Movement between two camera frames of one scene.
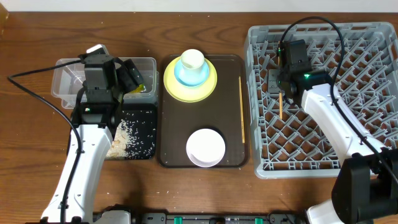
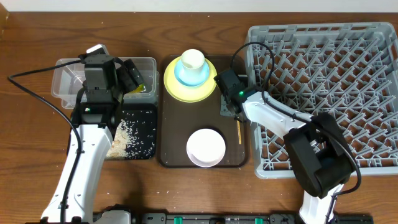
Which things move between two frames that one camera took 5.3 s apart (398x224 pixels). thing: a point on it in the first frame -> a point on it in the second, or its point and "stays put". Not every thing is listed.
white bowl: (205, 147) stays put
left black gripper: (123, 73) stays put
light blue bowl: (191, 77) stays put
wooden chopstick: (242, 112) -> (239, 132)
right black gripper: (272, 74) -> (227, 99)
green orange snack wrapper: (140, 88) stays put
